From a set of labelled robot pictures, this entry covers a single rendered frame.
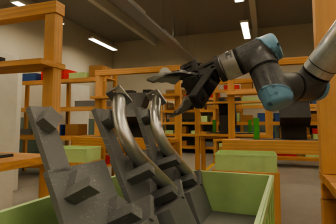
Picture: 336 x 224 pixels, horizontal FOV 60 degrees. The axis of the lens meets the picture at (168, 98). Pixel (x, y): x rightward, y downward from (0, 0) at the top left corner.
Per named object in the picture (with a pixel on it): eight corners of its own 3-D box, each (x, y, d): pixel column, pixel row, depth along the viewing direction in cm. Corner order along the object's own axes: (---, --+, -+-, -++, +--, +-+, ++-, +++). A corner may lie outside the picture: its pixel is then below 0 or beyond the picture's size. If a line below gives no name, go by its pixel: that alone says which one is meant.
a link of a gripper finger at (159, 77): (148, 71, 85) (179, 74, 85) (146, 82, 80) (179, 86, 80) (148, 61, 83) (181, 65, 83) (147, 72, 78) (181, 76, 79)
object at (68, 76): (102, 181, 550) (104, 63, 569) (1, 174, 629) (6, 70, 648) (116, 176, 601) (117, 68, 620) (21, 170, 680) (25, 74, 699)
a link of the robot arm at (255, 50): (284, 51, 70) (270, 24, 73) (240, 70, 73) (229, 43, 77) (286, 65, 76) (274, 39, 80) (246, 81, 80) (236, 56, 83)
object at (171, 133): (243, 155, 991) (241, 90, 1010) (160, 152, 1086) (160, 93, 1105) (244, 153, 1042) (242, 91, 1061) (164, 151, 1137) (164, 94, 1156)
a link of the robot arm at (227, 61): (245, 80, 77) (233, 56, 73) (229, 86, 79) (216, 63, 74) (240, 65, 83) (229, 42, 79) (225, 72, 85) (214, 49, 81)
